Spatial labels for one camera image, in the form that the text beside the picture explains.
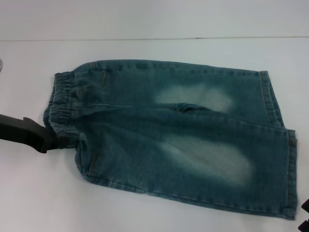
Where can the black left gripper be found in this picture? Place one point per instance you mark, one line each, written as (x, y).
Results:
(26, 133)

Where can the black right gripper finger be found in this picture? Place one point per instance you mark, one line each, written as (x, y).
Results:
(306, 205)
(305, 227)

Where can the blue denim shorts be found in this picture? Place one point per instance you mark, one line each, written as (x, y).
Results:
(169, 135)

